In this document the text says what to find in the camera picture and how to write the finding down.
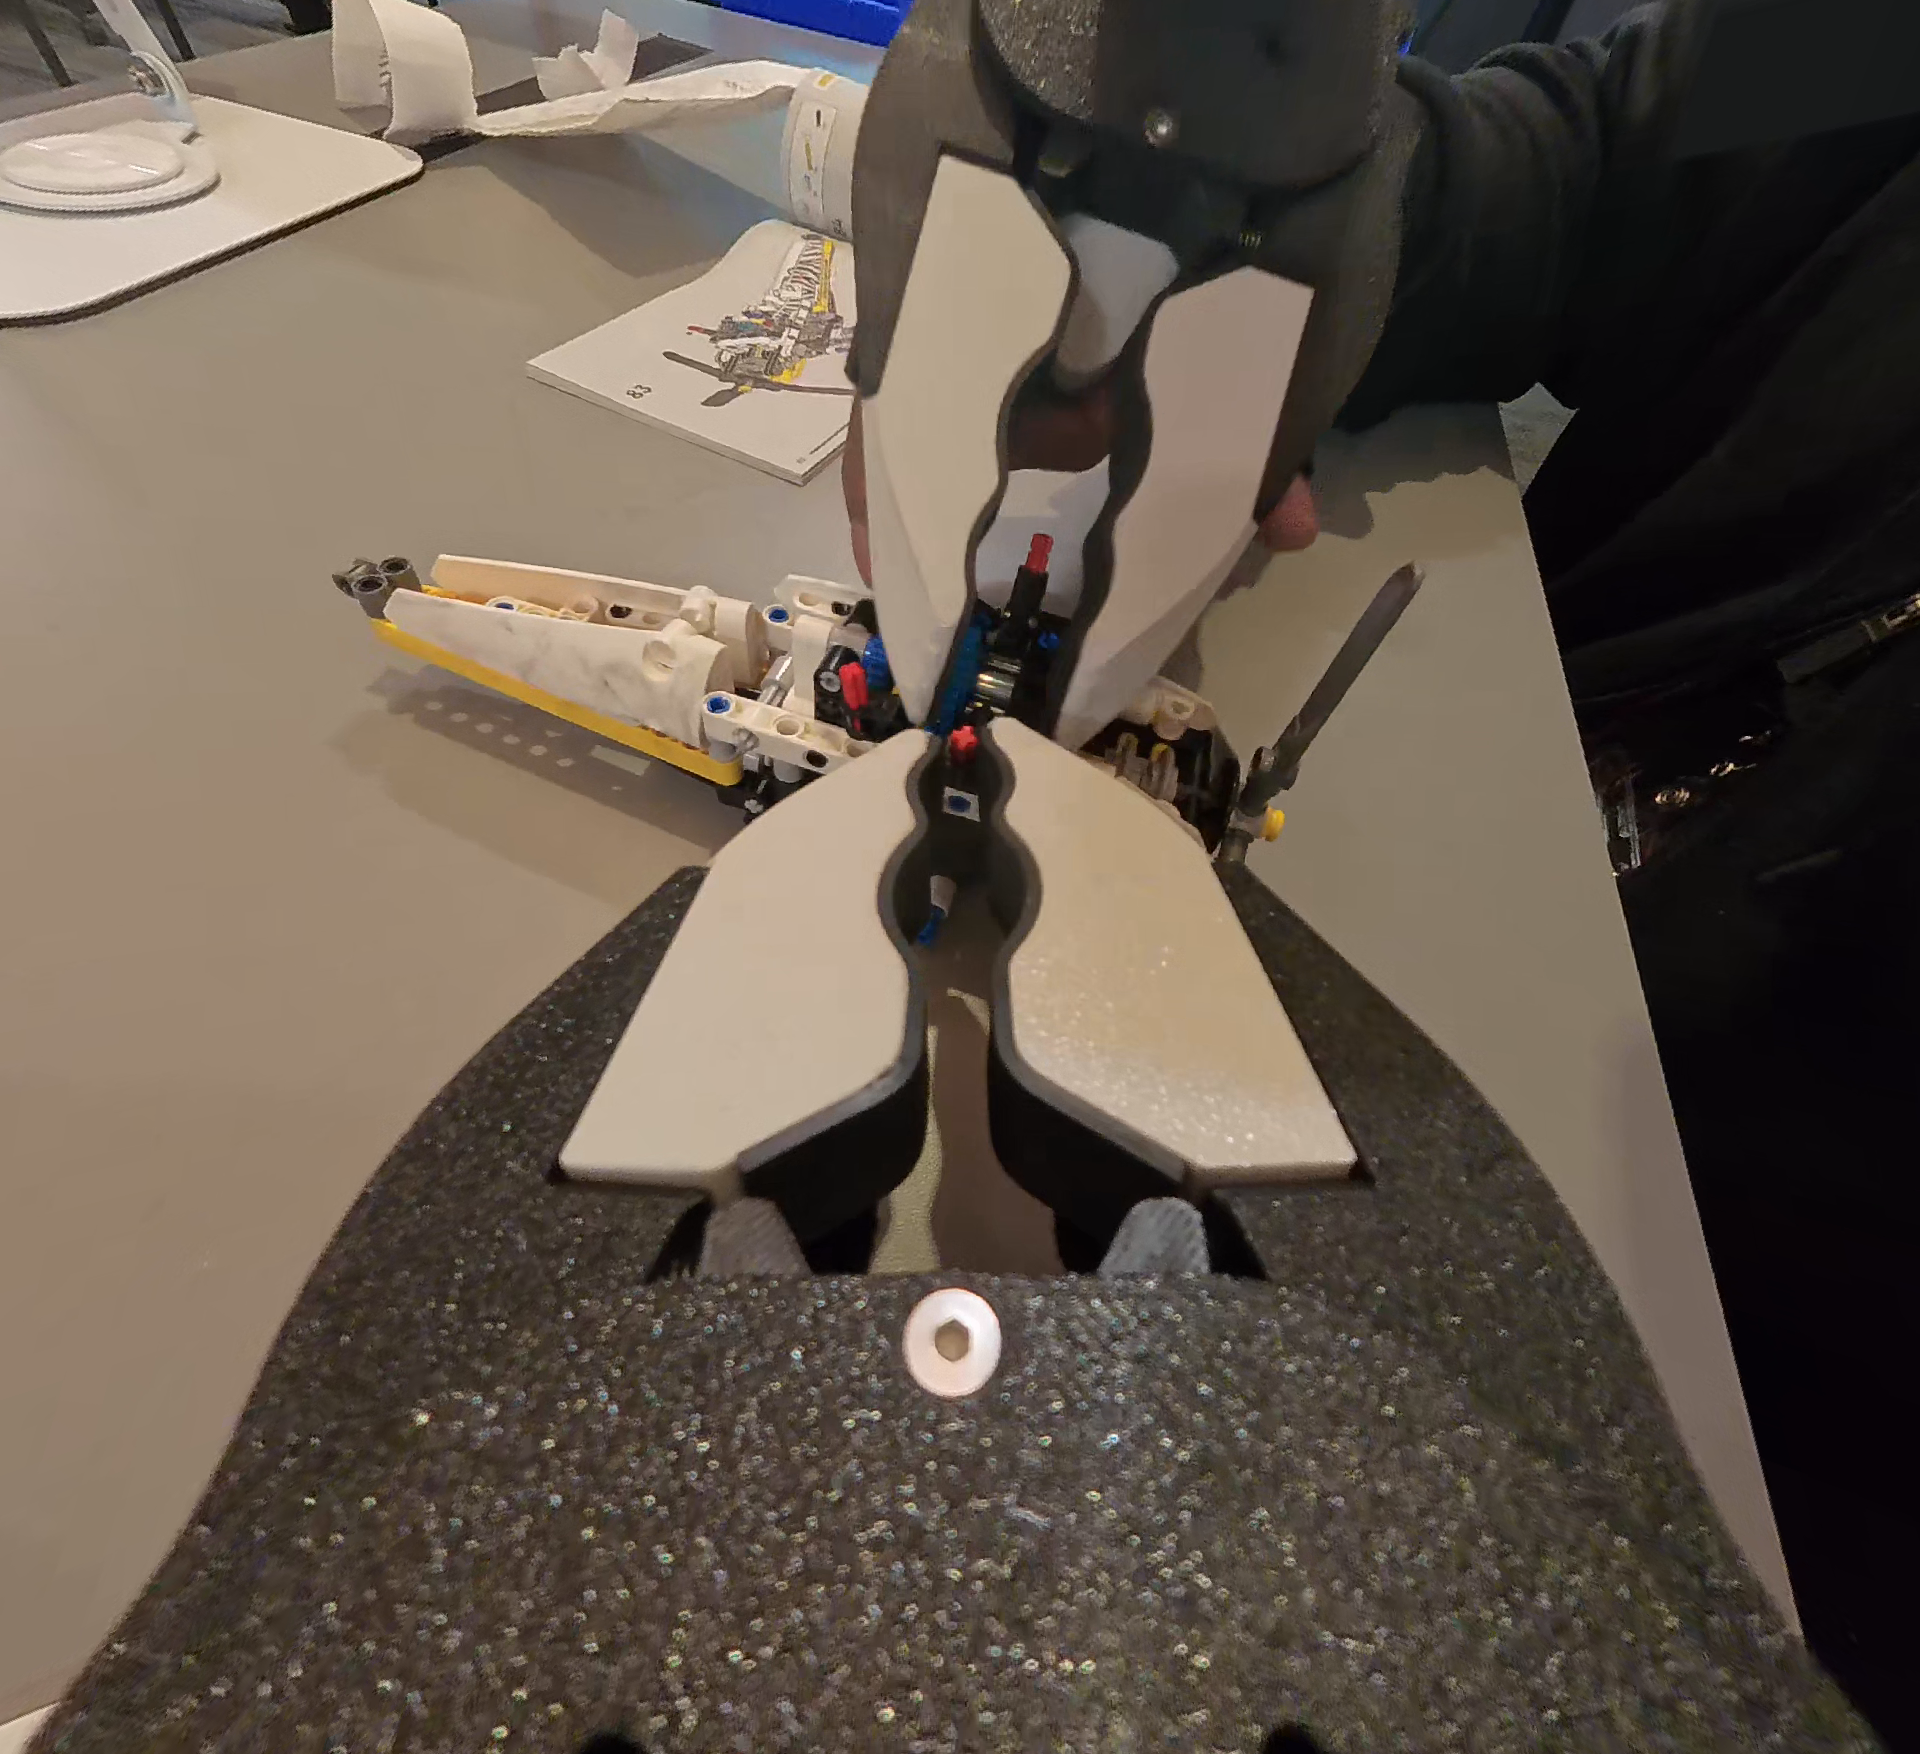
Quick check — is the person's right forearm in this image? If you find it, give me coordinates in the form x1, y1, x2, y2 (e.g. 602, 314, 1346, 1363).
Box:
1327, 0, 1786, 436

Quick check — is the crumpled white paper bag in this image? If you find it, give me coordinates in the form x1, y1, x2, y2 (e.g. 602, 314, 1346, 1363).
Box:
328, 0, 841, 154

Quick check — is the person's black clothing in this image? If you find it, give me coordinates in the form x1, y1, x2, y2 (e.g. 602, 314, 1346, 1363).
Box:
1501, 0, 1920, 1727

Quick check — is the small black toy brick part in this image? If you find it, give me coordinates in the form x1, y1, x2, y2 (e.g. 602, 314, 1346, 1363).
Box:
910, 727, 999, 950

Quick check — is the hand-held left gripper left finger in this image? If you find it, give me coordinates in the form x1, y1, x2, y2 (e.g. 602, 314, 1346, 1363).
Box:
558, 732, 942, 1278

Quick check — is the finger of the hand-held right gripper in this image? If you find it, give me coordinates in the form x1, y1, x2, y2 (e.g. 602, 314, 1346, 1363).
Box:
857, 152, 1078, 741
1056, 268, 1321, 754

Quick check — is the rolled instruction booklet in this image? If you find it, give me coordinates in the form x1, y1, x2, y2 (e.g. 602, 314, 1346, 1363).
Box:
781, 64, 890, 244

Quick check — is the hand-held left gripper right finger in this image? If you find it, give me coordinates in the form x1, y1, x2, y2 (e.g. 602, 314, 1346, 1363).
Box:
978, 722, 1361, 1278

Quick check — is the white desk lamp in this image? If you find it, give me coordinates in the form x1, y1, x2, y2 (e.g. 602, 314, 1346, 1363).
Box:
0, 0, 222, 214

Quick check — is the person's right hand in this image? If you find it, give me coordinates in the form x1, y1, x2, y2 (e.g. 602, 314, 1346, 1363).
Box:
839, 360, 1325, 588

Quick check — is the white rounded mat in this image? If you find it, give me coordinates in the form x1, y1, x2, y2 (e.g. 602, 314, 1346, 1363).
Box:
0, 95, 425, 326

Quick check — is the open instruction booklet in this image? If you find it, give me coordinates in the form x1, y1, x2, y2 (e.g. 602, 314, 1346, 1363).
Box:
526, 220, 868, 487

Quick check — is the toy brick plane model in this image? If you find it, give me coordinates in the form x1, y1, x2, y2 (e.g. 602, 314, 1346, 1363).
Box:
332, 531, 1428, 876

